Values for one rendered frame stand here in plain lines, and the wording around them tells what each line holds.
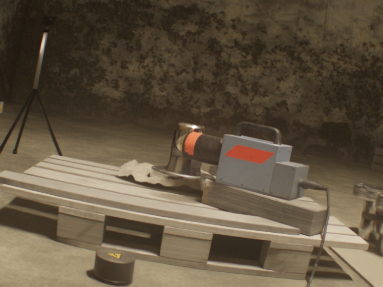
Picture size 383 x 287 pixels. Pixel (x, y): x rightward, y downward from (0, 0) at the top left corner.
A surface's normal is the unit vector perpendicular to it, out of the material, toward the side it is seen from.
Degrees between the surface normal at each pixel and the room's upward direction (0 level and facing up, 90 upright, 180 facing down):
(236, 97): 90
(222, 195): 90
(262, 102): 90
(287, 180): 90
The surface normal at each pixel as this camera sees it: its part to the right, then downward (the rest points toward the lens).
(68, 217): 0.05, 0.10
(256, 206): -0.62, -0.04
